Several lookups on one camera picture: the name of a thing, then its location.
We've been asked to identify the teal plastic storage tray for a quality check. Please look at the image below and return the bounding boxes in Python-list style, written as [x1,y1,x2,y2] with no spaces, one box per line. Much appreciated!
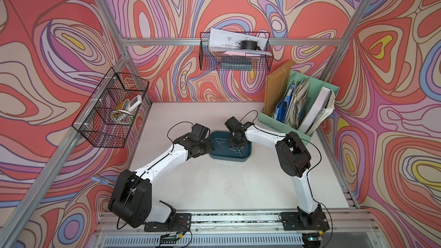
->
[209,131,252,162]

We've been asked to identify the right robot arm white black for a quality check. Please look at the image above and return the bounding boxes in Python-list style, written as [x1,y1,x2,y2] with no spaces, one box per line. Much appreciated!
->
[225,117,330,231]

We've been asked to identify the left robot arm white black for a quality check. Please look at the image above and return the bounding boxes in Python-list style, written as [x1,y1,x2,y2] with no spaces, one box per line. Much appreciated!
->
[108,124,214,228]

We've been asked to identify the green file organizer box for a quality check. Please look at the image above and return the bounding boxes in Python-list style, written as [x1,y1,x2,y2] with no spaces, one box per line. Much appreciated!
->
[258,71,340,144]

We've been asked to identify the blue folder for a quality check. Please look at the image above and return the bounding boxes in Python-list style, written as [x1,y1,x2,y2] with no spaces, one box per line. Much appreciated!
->
[273,84,295,122]

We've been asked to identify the stack of papers in organizer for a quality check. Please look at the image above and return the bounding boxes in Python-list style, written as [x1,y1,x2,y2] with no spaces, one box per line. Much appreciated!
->
[286,78,310,129]

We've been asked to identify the brown cardboard folder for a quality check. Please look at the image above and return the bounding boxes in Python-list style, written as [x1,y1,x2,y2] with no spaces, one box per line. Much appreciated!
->
[264,60,296,116]

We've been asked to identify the white binder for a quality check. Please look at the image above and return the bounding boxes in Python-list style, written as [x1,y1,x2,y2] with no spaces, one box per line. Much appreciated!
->
[298,87,333,135]

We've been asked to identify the black tape roll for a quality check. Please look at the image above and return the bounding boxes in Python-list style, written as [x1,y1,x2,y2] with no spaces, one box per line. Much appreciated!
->
[240,40,261,51]

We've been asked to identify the white paper sheets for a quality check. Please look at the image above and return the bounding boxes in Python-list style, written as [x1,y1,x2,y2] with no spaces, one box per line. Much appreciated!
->
[208,28,272,56]

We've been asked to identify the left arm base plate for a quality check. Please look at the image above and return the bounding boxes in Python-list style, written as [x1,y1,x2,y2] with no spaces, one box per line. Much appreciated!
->
[144,213,192,233]

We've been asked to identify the black wire basket back wall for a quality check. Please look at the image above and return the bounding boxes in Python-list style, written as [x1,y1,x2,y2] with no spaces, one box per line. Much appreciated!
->
[199,29,274,72]

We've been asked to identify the black wire basket wall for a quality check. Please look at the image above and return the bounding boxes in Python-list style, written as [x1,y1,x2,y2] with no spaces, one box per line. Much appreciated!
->
[199,29,274,72]
[72,68,149,148]

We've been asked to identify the black wire basket left wall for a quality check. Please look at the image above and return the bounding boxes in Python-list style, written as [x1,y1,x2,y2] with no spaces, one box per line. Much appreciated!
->
[72,68,149,148]

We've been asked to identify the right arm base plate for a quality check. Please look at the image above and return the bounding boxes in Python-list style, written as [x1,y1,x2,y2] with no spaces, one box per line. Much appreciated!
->
[279,211,330,232]

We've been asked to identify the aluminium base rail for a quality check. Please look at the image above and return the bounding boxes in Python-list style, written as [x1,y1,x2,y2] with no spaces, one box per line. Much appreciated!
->
[89,208,387,248]

